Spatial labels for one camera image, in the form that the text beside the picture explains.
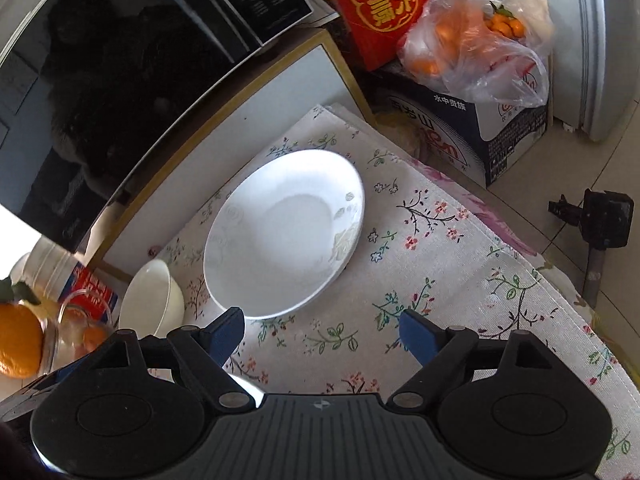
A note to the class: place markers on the plastic bag of oranges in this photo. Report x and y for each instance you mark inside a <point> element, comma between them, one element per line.
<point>465,45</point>

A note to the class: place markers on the pink floral cloth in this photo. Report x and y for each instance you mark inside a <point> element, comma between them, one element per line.
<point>505,232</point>

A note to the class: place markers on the clear glass cup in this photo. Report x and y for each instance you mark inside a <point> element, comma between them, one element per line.
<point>70,332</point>

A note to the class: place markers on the white floral-rim plate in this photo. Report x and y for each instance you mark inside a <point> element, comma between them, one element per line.
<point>285,230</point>

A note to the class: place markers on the red gift box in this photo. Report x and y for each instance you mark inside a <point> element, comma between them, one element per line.
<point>380,5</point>

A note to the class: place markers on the dark printed cardboard box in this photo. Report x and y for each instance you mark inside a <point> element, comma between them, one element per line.
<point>500,135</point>

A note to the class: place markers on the orange with green leaf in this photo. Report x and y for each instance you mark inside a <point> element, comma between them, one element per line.
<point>17,342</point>

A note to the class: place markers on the pink sticker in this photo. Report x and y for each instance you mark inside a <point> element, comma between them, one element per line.
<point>155,250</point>

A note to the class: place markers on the floral printed tablecloth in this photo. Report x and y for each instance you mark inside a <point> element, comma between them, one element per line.
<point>450,280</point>

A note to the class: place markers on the black glass microwave oven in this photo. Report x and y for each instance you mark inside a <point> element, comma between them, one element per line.
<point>125,75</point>

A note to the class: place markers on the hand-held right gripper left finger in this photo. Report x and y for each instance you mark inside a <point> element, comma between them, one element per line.
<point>227,334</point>

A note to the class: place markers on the white refrigerator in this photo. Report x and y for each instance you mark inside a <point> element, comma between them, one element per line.
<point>605,50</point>

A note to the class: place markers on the white bowl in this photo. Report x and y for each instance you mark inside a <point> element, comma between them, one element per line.
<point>152,295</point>

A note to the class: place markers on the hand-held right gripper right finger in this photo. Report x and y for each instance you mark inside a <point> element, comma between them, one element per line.
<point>415,336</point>

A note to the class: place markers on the white plastic jar red label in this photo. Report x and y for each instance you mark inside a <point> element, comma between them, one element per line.
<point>52,267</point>

